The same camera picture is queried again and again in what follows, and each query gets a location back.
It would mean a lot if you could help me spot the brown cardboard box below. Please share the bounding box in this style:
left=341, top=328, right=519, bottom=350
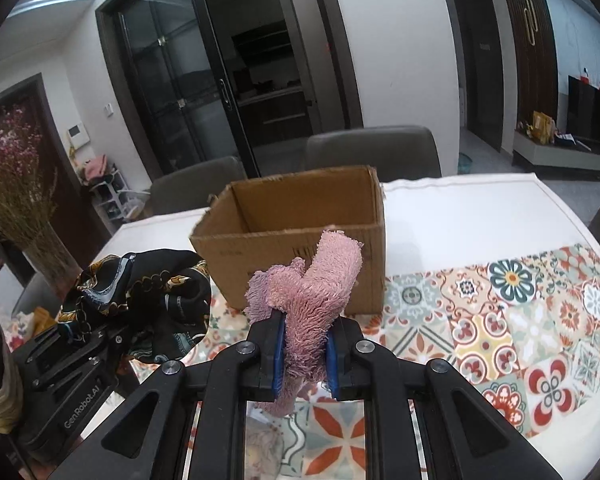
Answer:
left=189, top=166, right=386, bottom=314

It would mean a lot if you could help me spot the white tv cabinet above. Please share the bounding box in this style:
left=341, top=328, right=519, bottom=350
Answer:
left=513, top=133, right=600, bottom=181

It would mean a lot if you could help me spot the white shoe rack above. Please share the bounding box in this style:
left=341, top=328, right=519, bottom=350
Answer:
left=79, top=155, right=150, bottom=234

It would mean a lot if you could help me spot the black television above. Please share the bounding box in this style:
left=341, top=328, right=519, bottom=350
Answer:
left=566, top=77, right=600, bottom=142

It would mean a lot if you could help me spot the pink fuzzy towel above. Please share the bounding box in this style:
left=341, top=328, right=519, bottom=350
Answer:
left=245, top=230, right=363, bottom=417

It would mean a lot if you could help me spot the dark wooden door gold handle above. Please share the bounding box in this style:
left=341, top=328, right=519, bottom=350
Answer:
left=506, top=0, right=558, bottom=125

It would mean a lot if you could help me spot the grey dining chair left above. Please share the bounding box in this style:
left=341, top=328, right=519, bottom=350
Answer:
left=146, top=156, right=247, bottom=216

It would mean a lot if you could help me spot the glass flower vase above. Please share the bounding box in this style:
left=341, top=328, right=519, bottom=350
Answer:
left=23, top=221, right=82, bottom=300

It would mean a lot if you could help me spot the black glass sliding door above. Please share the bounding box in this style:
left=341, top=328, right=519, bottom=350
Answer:
left=96, top=0, right=260, bottom=180

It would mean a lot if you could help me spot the dried flower bouquet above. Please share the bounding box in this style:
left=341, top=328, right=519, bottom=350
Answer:
left=0, top=104, right=57, bottom=261

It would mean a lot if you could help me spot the black patterned silk scarf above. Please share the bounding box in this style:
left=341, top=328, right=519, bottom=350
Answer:
left=57, top=249, right=211, bottom=364

